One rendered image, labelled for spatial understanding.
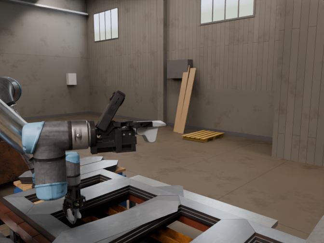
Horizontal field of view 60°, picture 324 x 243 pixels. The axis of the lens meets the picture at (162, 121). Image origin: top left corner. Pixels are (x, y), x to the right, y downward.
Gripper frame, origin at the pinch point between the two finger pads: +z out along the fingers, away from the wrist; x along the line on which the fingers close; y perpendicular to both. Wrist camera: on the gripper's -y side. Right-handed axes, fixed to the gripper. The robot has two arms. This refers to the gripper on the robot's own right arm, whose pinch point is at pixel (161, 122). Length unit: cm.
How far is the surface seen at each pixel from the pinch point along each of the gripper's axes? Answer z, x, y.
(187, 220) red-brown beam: 39, -69, 58
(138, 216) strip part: 10, -68, 50
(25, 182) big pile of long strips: -53, -160, 44
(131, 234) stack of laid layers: 3, -55, 54
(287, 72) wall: 389, -348, -75
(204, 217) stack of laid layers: 43, -58, 53
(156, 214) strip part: 19, -66, 50
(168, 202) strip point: 30, -77, 49
